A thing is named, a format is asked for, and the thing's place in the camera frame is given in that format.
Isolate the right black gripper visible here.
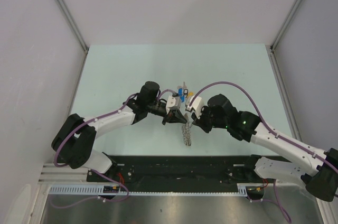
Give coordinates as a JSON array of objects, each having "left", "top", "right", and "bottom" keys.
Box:
[{"left": 191, "top": 105, "right": 228, "bottom": 134}]

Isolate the metal disc with keyrings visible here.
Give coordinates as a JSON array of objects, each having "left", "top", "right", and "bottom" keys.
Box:
[{"left": 182, "top": 113, "right": 192, "bottom": 146}]

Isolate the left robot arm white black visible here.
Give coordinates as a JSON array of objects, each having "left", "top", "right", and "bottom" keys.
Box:
[{"left": 51, "top": 81, "right": 187, "bottom": 182}]

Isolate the silver key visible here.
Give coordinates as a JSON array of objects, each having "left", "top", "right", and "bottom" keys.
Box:
[{"left": 176, "top": 81, "right": 187, "bottom": 90}]

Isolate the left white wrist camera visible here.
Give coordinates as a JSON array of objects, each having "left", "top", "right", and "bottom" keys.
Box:
[{"left": 166, "top": 95, "right": 182, "bottom": 110}]

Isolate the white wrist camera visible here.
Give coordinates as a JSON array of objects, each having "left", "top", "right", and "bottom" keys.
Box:
[
  {"left": 185, "top": 96, "right": 204, "bottom": 119},
  {"left": 166, "top": 95, "right": 182, "bottom": 110}
]

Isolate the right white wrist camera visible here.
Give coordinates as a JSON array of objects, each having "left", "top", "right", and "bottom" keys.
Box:
[{"left": 185, "top": 96, "right": 204, "bottom": 119}]

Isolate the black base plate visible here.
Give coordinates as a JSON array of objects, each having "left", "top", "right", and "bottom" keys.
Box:
[{"left": 87, "top": 155, "right": 264, "bottom": 193}]

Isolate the white slotted cable duct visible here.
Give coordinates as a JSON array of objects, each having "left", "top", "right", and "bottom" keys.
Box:
[{"left": 49, "top": 184, "right": 248, "bottom": 197}]

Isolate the right aluminium frame post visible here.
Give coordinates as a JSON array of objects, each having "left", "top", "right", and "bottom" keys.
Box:
[{"left": 270, "top": 0, "right": 322, "bottom": 50}]

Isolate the aluminium frame post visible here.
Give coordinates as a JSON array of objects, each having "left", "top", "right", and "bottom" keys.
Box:
[
  {"left": 39, "top": 0, "right": 89, "bottom": 53},
  {"left": 270, "top": 0, "right": 322, "bottom": 50}
]

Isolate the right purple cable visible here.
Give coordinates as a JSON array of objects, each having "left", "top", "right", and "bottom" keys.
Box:
[{"left": 189, "top": 81, "right": 338, "bottom": 222}]

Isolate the left aluminium frame post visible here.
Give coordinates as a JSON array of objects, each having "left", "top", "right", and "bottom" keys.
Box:
[{"left": 39, "top": 0, "right": 89, "bottom": 53}]

